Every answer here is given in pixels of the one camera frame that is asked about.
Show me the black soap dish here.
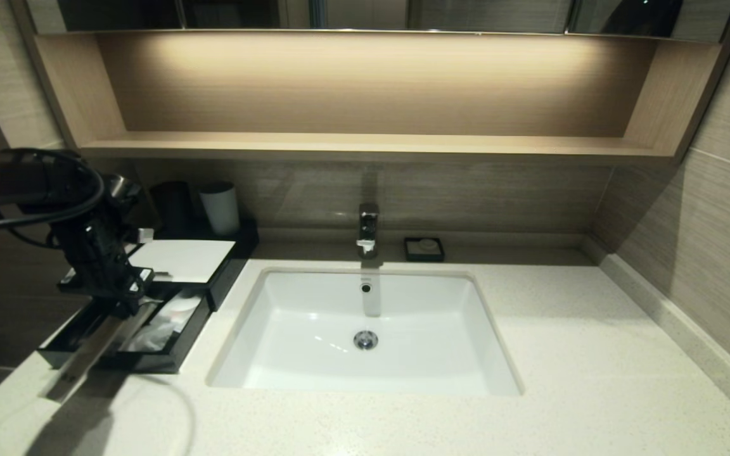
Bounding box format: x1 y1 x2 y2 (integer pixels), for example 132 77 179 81
403 237 445 263

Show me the white flat sachet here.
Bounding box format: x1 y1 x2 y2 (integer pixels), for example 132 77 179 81
125 317 185 353

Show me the white sink basin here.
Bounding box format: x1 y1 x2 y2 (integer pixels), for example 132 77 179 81
207 269 523 396

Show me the white sachet with round pad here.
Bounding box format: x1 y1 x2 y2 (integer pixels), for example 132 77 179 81
159 291 205 325

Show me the green-label toothbrush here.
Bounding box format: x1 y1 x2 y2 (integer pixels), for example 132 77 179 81
41 301 162 403

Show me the black drawer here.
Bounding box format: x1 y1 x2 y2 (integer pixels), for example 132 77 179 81
37 282 214 374

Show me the white card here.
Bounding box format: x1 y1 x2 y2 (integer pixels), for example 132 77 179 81
129 240 237 284

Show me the black cup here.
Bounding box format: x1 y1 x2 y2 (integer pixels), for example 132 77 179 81
150 182 194 232

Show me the light wooden wall shelf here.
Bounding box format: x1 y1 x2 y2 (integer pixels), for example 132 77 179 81
13 30 730 167

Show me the white cup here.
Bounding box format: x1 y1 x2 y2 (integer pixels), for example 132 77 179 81
199 183 240 237

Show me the chrome faucet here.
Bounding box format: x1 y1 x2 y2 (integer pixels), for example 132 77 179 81
357 204 380 260

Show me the mirror cabinet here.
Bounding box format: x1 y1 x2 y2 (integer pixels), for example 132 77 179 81
26 0 730 44

